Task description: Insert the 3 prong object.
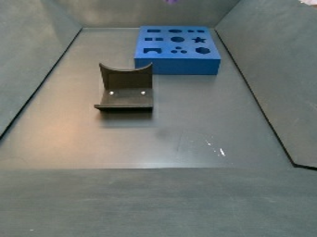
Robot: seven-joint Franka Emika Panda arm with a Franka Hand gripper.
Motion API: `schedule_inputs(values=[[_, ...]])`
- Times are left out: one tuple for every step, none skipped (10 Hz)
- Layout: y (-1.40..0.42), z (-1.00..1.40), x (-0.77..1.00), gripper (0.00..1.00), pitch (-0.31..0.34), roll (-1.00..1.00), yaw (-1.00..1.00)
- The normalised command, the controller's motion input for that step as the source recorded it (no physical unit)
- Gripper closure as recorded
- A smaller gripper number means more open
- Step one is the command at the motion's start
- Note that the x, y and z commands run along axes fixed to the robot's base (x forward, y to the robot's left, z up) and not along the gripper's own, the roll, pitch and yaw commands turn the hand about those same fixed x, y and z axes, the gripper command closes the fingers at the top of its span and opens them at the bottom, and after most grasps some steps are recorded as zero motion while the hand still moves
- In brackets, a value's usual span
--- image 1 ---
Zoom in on blue shape sorter block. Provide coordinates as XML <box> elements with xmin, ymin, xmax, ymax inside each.
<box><xmin>134</xmin><ymin>26</ymin><xmax>222</xmax><ymax>75</ymax></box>

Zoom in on black curved holder bracket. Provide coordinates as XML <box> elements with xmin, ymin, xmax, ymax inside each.
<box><xmin>94</xmin><ymin>64</ymin><xmax>154</xmax><ymax>111</ymax></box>

